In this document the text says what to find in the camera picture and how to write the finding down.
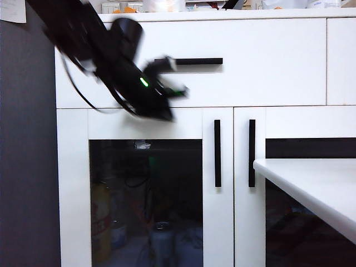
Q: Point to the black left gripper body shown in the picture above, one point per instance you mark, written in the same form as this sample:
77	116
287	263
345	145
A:
133	86

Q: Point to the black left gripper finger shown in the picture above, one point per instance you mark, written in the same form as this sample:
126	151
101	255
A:
160	66
176	91

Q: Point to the white glass-panel cabinet door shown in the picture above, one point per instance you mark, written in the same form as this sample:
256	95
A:
243	222
73	180

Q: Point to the silver beverage can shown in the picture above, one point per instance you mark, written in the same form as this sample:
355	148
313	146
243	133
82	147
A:
162	244

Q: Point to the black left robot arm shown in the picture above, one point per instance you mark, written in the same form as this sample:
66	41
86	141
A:
83	30

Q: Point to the white cabinet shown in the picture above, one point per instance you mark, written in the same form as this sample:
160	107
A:
222	15

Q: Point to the clear plastic container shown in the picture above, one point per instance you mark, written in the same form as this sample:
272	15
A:
164	5

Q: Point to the wide white drawer front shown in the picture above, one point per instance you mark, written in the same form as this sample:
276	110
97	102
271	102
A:
250	83

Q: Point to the printed paper box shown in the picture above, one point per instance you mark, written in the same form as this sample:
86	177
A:
201	4

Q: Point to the black angular object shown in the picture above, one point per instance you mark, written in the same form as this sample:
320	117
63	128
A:
233	4

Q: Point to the white crumpled bag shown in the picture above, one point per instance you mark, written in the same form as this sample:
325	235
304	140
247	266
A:
274	2

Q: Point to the yellow detergent bottle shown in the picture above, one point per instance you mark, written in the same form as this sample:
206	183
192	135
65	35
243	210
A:
100	222

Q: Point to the white paper sheet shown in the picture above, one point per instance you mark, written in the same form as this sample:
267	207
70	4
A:
12	9

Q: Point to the clear pump sanitizer bottle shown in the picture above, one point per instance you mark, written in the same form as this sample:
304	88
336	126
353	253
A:
119	236

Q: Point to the narrow white drawer front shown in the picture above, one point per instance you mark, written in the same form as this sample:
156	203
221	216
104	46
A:
342	55

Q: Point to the white wall switch plate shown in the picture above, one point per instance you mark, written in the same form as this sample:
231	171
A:
108	8

